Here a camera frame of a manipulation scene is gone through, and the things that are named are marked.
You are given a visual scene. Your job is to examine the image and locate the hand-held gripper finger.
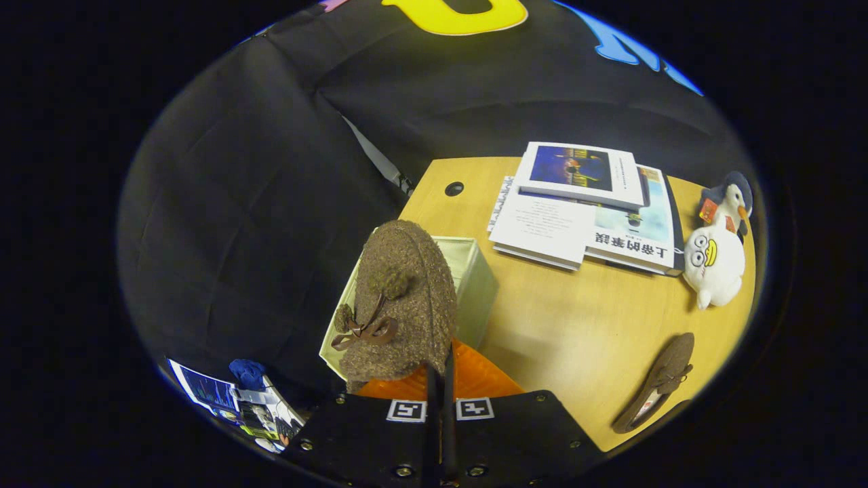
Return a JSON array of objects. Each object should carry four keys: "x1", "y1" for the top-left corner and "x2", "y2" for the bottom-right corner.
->
[
  {"x1": 441, "y1": 339, "x2": 604, "y2": 488},
  {"x1": 281, "y1": 366, "x2": 441, "y2": 488}
]

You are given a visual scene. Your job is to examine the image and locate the brown fuzzy shoe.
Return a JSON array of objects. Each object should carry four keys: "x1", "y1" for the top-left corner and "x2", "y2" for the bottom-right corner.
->
[
  {"x1": 330, "y1": 219, "x2": 458, "y2": 394},
  {"x1": 612, "y1": 332, "x2": 696, "y2": 434}
]

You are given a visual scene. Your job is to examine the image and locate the cream fabric storage box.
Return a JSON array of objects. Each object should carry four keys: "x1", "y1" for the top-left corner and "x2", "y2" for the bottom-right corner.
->
[{"x1": 319, "y1": 234, "x2": 499, "y2": 380}]

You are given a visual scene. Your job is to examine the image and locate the blue cloth object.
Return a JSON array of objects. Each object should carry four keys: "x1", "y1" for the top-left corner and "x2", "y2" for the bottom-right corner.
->
[{"x1": 229, "y1": 359, "x2": 267, "y2": 392}]

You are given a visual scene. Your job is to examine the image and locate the book with sky cover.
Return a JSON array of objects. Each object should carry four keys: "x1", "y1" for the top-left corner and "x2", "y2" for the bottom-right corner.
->
[{"x1": 585, "y1": 165, "x2": 686, "y2": 277}]

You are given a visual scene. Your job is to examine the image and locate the white book with night photo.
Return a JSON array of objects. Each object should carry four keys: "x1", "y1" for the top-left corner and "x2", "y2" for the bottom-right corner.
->
[{"x1": 513, "y1": 141, "x2": 645, "y2": 211}]

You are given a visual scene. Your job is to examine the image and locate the black backdrop cloth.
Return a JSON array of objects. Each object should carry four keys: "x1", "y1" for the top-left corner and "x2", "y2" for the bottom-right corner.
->
[{"x1": 115, "y1": 0, "x2": 753, "y2": 407}]

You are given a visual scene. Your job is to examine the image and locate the white duck plush toy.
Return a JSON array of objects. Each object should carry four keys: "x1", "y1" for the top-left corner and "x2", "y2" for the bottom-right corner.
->
[{"x1": 682, "y1": 224, "x2": 747, "y2": 310}]

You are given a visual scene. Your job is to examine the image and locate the grey penguin plush toy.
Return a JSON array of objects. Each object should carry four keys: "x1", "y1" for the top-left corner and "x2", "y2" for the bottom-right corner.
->
[{"x1": 698, "y1": 171, "x2": 755, "y2": 238}]

